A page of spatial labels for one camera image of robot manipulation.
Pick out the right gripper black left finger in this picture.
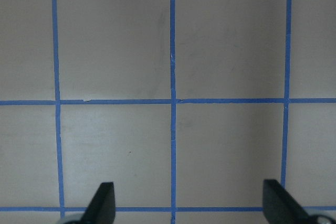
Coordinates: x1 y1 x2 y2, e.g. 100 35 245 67
81 182 116 224

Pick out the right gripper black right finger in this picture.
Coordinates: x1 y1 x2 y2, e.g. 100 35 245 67
262 179 311 224

